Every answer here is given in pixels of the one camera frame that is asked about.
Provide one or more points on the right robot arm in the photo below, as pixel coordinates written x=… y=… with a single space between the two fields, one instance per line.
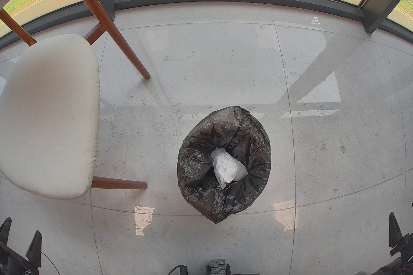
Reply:
x=397 y=267

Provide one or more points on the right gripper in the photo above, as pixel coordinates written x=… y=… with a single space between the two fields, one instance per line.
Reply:
x=405 y=246

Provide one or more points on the white wooden-legged chair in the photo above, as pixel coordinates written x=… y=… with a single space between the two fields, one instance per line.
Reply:
x=48 y=112

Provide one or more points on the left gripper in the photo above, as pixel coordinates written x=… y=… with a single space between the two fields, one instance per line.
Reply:
x=14 y=264

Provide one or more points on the crumpled white paper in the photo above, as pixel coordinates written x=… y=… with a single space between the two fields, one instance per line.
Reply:
x=229 y=169

